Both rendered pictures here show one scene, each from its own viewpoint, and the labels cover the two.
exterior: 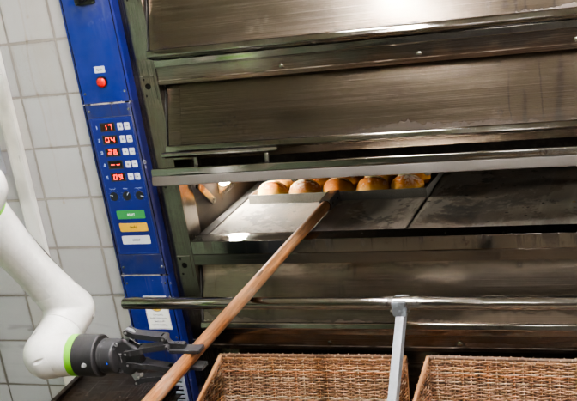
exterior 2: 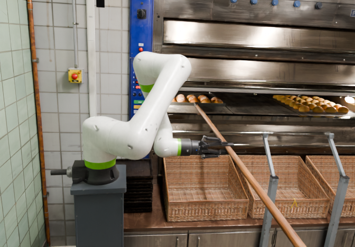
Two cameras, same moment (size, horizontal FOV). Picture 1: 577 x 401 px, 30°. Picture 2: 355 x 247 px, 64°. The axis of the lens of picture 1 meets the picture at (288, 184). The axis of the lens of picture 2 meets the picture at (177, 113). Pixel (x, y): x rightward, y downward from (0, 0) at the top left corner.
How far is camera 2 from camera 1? 1.61 m
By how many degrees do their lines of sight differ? 29
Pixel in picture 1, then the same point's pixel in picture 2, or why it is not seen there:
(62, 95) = (119, 53)
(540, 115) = (288, 80)
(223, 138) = not seen: hidden behind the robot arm
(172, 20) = (173, 30)
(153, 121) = not seen: hidden behind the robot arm
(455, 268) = (248, 127)
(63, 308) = (167, 128)
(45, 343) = (169, 142)
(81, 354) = (186, 146)
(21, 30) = (106, 24)
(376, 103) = (239, 70)
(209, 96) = not seen: hidden behind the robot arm
